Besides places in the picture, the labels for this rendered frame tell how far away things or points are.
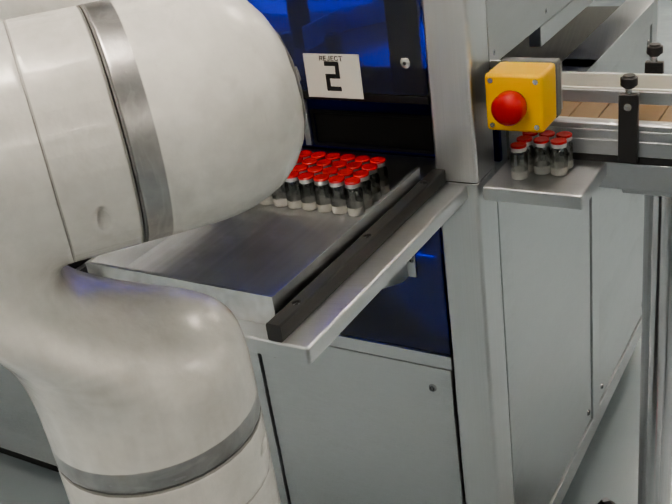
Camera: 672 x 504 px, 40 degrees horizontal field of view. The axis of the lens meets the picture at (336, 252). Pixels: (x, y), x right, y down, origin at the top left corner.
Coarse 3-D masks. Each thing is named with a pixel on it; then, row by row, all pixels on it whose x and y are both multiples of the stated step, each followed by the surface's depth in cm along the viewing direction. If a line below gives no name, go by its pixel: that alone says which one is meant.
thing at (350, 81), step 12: (312, 60) 122; (324, 60) 121; (336, 60) 120; (348, 60) 119; (312, 72) 123; (324, 72) 122; (348, 72) 120; (360, 72) 119; (312, 84) 124; (324, 84) 123; (336, 84) 122; (348, 84) 121; (360, 84) 120; (312, 96) 125; (324, 96) 124; (336, 96) 123; (348, 96) 122; (360, 96) 121
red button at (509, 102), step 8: (504, 96) 107; (512, 96) 107; (520, 96) 108; (496, 104) 108; (504, 104) 107; (512, 104) 107; (520, 104) 107; (496, 112) 108; (504, 112) 108; (512, 112) 107; (520, 112) 107; (496, 120) 109; (504, 120) 108; (512, 120) 108; (520, 120) 108
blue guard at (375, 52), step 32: (256, 0) 122; (288, 0) 120; (320, 0) 117; (352, 0) 115; (384, 0) 113; (416, 0) 111; (288, 32) 122; (320, 32) 120; (352, 32) 117; (384, 32) 115; (416, 32) 113; (384, 64) 117; (416, 64) 115
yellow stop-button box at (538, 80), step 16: (512, 64) 112; (528, 64) 111; (544, 64) 110; (496, 80) 110; (512, 80) 109; (528, 80) 108; (544, 80) 108; (560, 80) 113; (496, 96) 111; (528, 96) 109; (544, 96) 108; (560, 96) 114; (528, 112) 109; (544, 112) 109; (560, 112) 114; (496, 128) 113; (512, 128) 111; (528, 128) 110; (544, 128) 110
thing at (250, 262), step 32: (224, 224) 118; (256, 224) 116; (288, 224) 115; (320, 224) 114; (352, 224) 105; (96, 256) 106; (128, 256) 111; (160, 256) 112; (192, 256) 110; (224, 256) 109; (256, 256) 108; (288, 256) 107; (320, 256) 99; (192, 288) 98; (224, 288) 95; (256, 288) 101; (288, 288) 94; (256, 320) 95
